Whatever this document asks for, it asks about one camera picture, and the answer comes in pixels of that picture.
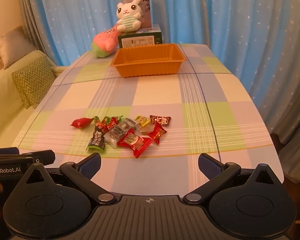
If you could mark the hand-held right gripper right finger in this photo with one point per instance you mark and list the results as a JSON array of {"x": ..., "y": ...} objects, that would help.
[{"x": 207, "y": 165}]

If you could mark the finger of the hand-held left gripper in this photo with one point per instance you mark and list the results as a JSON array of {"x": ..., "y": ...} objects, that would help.
[
  {"x": 46, "y": 156},
  {"x": 5, "y": 151}
]

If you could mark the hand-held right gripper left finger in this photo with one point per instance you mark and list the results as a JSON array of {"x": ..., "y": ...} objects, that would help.
[{"x": 92, "y": 165}]

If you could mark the dark green long snack packet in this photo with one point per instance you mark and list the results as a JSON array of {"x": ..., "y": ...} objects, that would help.
[{"x": 97, "y": 141}]

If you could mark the clear silver snack packet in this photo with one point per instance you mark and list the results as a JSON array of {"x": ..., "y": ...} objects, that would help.
[{"x": 118, "y": 132}]

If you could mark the red and green snack packet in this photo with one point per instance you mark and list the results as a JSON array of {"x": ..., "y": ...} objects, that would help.
[{"x": 113, "y": 122}]

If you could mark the large red snack packet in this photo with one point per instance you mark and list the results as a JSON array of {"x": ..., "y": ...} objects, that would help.
[{"x": 134, "y": 142}]

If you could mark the small red candy packet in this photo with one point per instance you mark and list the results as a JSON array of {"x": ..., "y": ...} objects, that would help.
[{"x": 157, "y": 133}]

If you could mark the amber translucent candy packet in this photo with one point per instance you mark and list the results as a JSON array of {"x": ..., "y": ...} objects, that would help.
[{"x": 145, "y": 130}]

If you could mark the dark red snack packet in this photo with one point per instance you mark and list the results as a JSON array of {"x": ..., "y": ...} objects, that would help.
[{"x": 160, "y": 120}]

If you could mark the orange plastic tray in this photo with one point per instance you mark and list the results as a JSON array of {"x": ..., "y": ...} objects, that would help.
[{"x": 147, "y": 60}]

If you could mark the pale green sofa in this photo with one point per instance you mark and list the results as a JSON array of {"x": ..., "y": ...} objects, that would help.
[{"x": 0, "y": 100}]

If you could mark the green zigzag cushion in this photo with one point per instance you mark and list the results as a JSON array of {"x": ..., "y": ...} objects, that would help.
[{"x": 32, "y": 80}]

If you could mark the pastel plaid tablecloth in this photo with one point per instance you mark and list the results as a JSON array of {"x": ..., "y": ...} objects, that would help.
[{"x": 165, "y": 100}]

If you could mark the grey lace-trimmed cloth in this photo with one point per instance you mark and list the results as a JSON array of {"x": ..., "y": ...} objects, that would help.
[{"x": 297, "y": 142}]

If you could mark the silver grey cushion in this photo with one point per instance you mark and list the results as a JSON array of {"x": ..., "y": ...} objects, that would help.
[{"x": 10, "y": 45}]

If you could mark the pink and green plush toy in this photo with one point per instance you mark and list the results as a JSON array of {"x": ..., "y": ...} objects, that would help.
[{"x": 105, "y": 40}]

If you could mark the green cardboard box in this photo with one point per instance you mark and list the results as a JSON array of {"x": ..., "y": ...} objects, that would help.
[{"x": 140, "y": 38}]

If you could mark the blue star curtain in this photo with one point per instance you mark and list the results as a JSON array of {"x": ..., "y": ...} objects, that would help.
[{"x": 227, "y": 30}]

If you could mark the white bunny plush toy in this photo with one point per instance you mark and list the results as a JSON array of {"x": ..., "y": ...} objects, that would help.
[{"x": 127, "y": 15}]

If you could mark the grey printed cardboard box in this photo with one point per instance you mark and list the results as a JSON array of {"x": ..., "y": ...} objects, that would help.
[{"x": 146, "y": 7}]

